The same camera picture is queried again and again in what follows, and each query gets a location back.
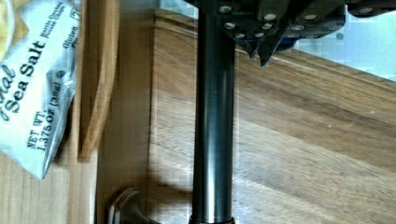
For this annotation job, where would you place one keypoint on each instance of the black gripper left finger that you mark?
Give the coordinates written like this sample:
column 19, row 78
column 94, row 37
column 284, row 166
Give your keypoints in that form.
column 255, row 25

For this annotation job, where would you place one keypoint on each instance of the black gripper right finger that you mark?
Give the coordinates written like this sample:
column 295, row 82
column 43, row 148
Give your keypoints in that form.
column 291, row 20

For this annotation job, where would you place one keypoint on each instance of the sea salt chip bag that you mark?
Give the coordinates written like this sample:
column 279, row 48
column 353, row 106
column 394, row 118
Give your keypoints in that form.
column 39, row 42

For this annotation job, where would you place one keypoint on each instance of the dark metal drawer handle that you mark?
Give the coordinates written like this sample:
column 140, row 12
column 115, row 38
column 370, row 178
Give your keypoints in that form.
column 213, row 141

